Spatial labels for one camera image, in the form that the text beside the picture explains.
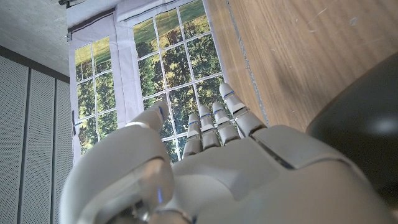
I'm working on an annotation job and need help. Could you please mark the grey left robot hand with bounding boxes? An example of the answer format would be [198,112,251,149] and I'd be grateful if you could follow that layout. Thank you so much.
[58,82,396,224]

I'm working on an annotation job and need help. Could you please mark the printed window backdrop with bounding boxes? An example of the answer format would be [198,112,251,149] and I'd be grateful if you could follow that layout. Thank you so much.
[66,0,246,164]

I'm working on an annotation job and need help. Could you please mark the dark rounded robot part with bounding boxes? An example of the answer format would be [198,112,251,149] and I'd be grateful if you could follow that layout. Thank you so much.
[305,51,398,212]

